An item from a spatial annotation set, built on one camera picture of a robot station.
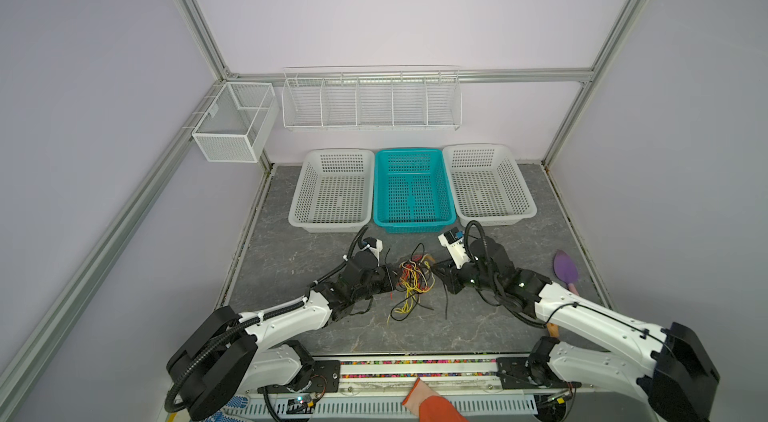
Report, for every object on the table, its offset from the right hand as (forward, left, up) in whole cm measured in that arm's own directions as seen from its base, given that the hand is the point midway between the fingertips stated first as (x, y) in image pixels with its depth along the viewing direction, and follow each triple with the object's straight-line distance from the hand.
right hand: (433, 269), depth 78 cm
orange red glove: (-29, +2, -13) cm, 31 cm away
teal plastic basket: (+37, +4, -13) cm, 39 cm away
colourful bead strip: (-20, -10, -15) cm, 27 cm away
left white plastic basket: (+37, +34, -12) cm, 52 cm away
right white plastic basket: (+42, -26, -14) cm, 51 cm away
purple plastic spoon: (+6, -43, -14) cm, 45 cm away
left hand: (0, +8, -5) cm, 9 cm away
